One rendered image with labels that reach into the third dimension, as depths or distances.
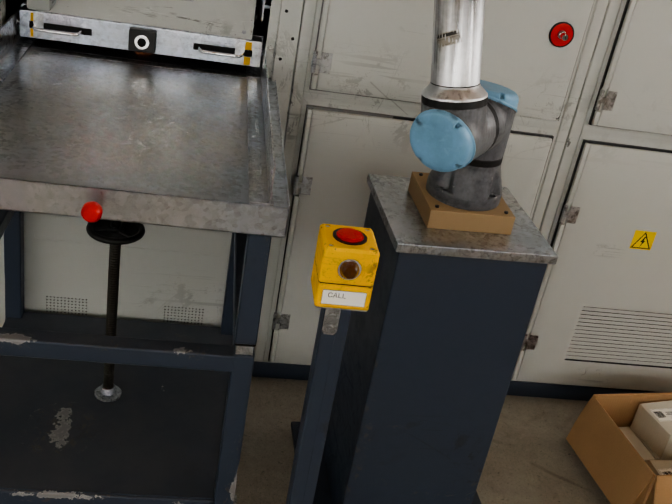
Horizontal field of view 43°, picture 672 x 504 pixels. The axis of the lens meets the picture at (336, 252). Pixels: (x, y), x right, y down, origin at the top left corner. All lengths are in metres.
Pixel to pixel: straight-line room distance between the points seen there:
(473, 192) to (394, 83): 0.47
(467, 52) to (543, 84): 0.67
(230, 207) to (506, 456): 1.23
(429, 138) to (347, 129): 0.59
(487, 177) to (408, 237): 0.20
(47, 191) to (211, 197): 0.26
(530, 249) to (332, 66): 0.66
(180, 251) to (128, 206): 0.81
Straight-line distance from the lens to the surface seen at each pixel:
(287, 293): 2.26
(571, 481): 2.38
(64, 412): 2.01
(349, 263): 1.20
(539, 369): 2.55
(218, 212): 1.41
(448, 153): 1.51
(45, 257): 2.28
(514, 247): 1.68
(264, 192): 1.44
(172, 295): 2.29
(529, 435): 2.47
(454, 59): 1.49
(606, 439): 2.33
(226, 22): 2.05
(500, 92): 1.63
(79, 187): 1.42
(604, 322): 2.53
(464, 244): 1.63
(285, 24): 2.01
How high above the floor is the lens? 1.44
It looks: 27 degrees down
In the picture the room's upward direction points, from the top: 10 degrees clockwise
